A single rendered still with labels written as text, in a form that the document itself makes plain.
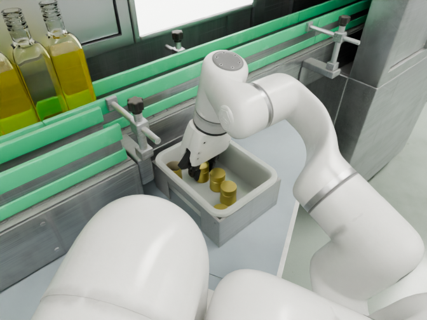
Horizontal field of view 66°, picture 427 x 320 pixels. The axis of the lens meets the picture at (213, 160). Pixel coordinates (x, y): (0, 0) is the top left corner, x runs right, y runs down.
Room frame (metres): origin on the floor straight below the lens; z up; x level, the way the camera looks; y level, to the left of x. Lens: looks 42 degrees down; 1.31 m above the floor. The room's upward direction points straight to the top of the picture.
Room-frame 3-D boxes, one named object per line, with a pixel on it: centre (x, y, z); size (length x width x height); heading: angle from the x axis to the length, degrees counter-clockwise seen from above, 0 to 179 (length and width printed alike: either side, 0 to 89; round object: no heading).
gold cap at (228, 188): (0.47, -0.03, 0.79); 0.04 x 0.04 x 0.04
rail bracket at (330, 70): (0.93, -0.33, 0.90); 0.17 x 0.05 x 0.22; 41
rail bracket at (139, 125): (0.51, 0.15, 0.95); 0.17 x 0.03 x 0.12; 41
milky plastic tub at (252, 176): (0.51, 0.00, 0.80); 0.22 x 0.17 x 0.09; 41
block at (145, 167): (0.52, 0.16, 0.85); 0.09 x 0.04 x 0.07; 41
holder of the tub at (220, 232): (0.53, 0.02, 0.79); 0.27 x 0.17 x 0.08; 41
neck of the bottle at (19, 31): (0.53, 0.31, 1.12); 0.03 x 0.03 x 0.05
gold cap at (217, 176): (0.51, -0.01, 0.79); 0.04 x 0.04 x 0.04
